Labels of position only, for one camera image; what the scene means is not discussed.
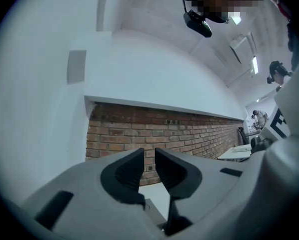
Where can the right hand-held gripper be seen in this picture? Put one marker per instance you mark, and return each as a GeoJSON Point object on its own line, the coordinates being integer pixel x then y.
{"type": "Point", "coordinates": [297, 104]}

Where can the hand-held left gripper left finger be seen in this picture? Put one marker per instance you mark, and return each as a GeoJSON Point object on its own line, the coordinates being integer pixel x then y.
{"type": "Point", "coordinates": [89, 204]}

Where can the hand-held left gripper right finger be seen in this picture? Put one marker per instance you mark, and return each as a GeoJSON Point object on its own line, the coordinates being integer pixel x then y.
{"type": "Point", "coordinates": [209, 194]}

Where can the grey box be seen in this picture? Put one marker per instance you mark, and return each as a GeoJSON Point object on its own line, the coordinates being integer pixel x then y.
{"type": "Point", "coordinates": [155, 214]}

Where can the white side table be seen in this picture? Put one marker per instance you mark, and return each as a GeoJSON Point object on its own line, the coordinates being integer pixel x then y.
{"type": "Point", "coordinates": [235, 152]}

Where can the ceiling light panel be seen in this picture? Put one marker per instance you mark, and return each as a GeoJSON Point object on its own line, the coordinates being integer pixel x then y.
{"type": "Point", "coordinates": [255, 64]}
{"type": "Point", "coordinates": [235, 17]}

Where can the black chair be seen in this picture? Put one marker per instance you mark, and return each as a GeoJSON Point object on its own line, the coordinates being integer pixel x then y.
{"type": "Point", "coordinates": [244, 135]}

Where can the black head-mounted camera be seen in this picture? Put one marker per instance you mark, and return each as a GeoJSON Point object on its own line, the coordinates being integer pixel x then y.
{"type": "Point", "coordinates": [198, 25]}

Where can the grey wall panel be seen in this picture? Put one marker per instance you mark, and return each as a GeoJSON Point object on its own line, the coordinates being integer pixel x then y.
{"type": "Point", "coordinates": [76, 66]}

